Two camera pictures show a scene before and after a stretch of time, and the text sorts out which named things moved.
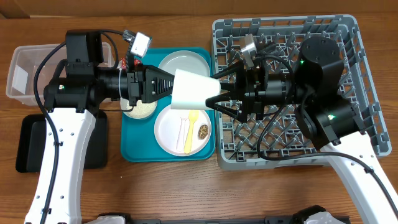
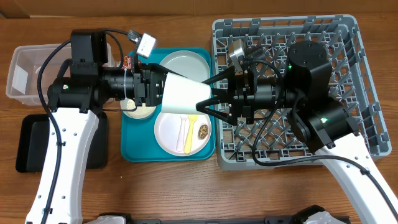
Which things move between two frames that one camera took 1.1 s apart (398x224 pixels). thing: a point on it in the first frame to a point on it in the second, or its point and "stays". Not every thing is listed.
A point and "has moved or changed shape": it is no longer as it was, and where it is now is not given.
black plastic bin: [31, 139] stays
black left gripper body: [136, 86] stays
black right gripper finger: [211, 102] to [201, 106]
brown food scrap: [203, 131] stays
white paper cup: [191, 91] has moved or changed shape
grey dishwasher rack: [278, 139] stays
